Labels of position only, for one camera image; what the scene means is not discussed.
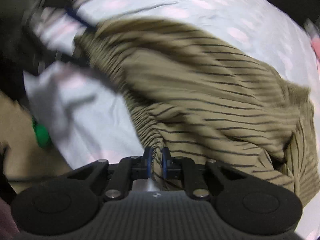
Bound olive striped shorts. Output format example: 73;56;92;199
74;18;319;205

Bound polka dot bed sheet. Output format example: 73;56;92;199
22;0;320;240

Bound green round object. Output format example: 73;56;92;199
32;117;52;148

